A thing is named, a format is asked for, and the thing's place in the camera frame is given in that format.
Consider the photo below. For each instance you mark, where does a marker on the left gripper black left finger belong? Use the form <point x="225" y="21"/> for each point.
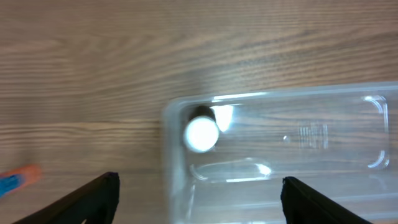
<point x="94" y="203"/>

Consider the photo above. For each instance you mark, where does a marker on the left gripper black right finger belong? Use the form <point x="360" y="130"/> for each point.
<point x="302" y="204"/>

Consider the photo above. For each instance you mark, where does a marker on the orange Redoxon tube white cap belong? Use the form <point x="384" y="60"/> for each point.
<point x="17" y="179"/>

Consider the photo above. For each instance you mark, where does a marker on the dark bottle white cap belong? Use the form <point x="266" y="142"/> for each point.
<point x="201" y="131"/>

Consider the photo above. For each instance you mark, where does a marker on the clear plastic container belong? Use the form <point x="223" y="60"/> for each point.
<point x="341" y="140"/>

